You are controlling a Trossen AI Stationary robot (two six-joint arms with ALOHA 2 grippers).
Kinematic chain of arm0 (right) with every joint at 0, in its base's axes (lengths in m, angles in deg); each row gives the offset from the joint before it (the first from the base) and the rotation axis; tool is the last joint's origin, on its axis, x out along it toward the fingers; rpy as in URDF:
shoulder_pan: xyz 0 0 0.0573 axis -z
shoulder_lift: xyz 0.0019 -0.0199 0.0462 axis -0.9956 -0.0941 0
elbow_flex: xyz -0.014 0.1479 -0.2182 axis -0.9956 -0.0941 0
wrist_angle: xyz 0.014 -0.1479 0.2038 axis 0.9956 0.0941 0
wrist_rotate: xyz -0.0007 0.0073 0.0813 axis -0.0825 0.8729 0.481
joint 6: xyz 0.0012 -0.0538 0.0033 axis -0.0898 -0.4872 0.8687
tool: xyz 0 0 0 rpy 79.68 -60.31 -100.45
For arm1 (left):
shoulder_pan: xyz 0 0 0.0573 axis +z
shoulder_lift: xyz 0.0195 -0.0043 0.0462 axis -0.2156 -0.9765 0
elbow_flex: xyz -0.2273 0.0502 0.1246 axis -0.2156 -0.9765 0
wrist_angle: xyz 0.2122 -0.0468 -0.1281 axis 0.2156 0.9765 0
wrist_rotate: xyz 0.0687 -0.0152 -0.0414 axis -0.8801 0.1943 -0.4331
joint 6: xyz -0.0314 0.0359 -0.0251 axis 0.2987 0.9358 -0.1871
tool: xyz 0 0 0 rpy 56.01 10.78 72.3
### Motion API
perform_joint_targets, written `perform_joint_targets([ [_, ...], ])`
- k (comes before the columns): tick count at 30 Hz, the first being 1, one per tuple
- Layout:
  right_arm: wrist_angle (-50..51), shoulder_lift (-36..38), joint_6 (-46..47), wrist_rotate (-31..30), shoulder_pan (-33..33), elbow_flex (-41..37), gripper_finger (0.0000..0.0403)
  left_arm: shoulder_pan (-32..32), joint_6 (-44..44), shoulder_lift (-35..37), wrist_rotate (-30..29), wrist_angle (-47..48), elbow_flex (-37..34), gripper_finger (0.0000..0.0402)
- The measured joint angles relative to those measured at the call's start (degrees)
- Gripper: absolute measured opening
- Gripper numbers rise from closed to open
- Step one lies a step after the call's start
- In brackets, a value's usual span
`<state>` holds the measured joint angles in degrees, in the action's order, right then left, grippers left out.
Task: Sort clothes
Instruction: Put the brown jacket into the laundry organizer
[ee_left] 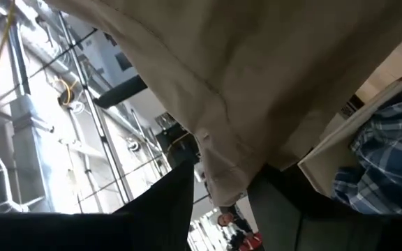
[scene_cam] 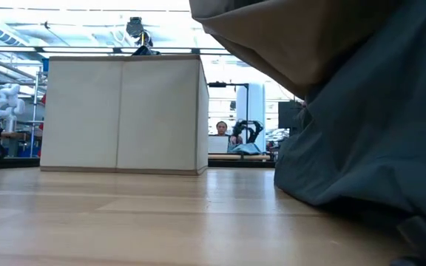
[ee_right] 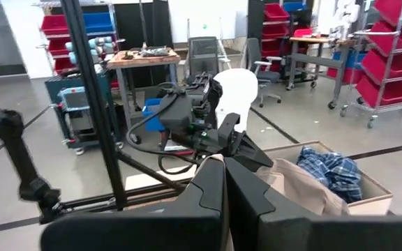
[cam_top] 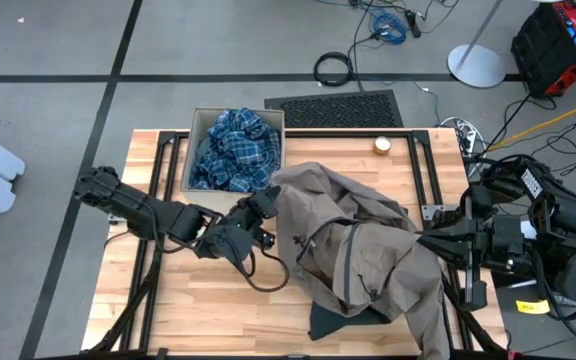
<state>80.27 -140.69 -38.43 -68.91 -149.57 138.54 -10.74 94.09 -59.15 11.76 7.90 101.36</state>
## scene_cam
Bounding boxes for teal cloth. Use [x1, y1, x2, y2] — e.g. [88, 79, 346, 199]
[227, 143, 264, 156]

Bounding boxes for black monitor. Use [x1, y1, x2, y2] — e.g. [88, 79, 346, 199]
[277, 100, 305, 140]

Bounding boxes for wooden background table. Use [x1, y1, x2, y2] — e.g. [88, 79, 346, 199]
[208, 153, 271, 162]

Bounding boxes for beige fabric storage box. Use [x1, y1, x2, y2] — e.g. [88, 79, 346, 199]
[39, 54, 210, 177]

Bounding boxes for black frame stand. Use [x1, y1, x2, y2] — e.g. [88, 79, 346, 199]
[208, 81, 251, 144]

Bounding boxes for person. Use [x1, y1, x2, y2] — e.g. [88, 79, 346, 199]
[215, 120, 243, 146]

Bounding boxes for white pillar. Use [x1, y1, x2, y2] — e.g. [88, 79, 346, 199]
[236, 83, 267, 152]

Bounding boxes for wooden workbench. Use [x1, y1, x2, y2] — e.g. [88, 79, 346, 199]
[0, 131, 42, 142]

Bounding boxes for white laptop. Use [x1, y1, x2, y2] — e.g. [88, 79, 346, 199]
[208, 135, 230, 154]

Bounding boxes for black ceiling cable reel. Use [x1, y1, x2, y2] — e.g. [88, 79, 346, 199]
[126, 16, 144, 38]

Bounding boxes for khaki trousers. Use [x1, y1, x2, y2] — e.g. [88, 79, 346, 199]
[189, 0, 402, 100]

